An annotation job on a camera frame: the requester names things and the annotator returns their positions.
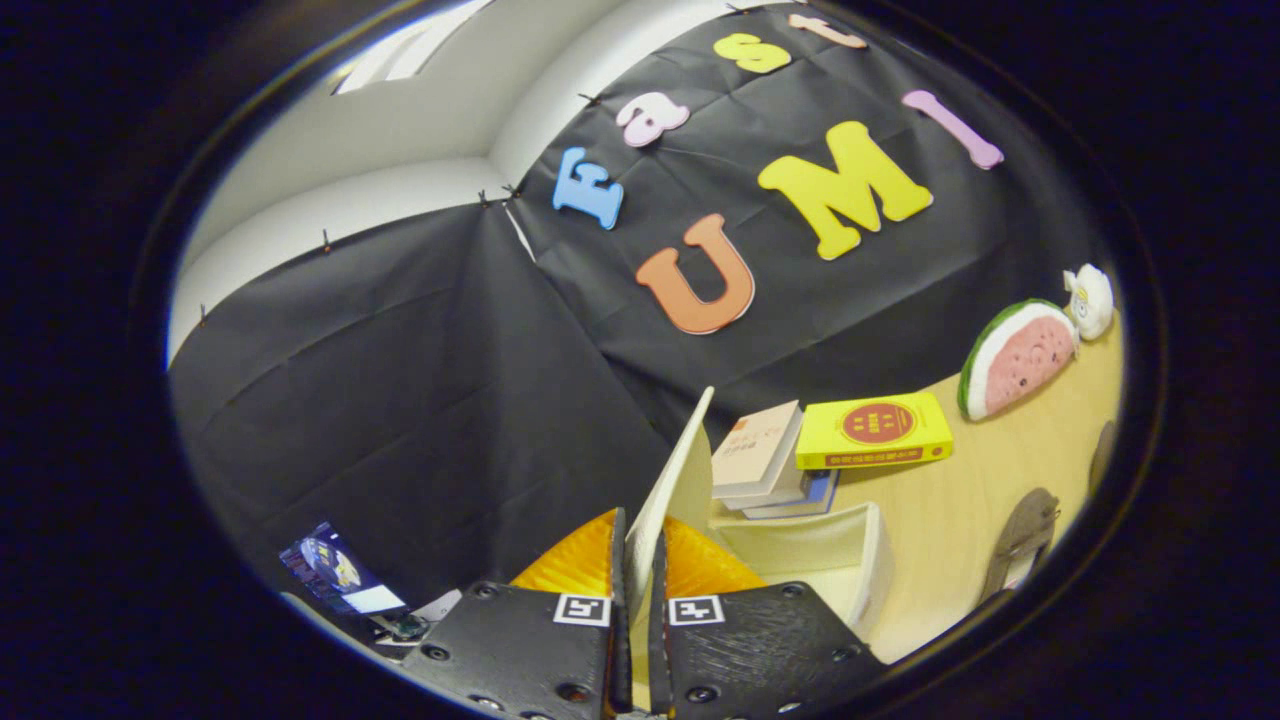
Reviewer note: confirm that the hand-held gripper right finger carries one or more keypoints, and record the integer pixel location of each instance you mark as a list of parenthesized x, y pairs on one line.
[(658, 640)]

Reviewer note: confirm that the brown fuzzy shoe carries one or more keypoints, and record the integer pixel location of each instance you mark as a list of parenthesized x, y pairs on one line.
[(1102, 455), (1020, 540)]

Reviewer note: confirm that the watermelon slice plush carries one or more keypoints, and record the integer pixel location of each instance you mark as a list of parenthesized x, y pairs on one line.
[(1020, 360)]

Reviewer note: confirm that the yellow book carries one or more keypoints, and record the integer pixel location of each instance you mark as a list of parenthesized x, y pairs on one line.
[(920, 420)]

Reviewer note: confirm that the white plush toy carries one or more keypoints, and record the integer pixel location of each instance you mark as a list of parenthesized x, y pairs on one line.
[(1090, 300)]

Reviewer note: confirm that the beige book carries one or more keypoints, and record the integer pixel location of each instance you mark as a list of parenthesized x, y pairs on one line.
[(755, 450)]

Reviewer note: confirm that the blue book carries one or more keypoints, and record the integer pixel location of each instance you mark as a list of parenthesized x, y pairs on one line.
[(815, 492)]

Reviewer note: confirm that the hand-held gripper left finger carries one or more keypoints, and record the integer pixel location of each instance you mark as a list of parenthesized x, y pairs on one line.
[(620, 620)]

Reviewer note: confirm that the long ceiling light panel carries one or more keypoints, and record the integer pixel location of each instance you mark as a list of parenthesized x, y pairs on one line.
[(410, 50)]

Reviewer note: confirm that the lit display screen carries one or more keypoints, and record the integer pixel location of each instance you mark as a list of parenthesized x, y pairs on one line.
[(330, 570)]

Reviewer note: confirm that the white storage box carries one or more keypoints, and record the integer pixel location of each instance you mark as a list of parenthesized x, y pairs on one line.
[(680, 480)]

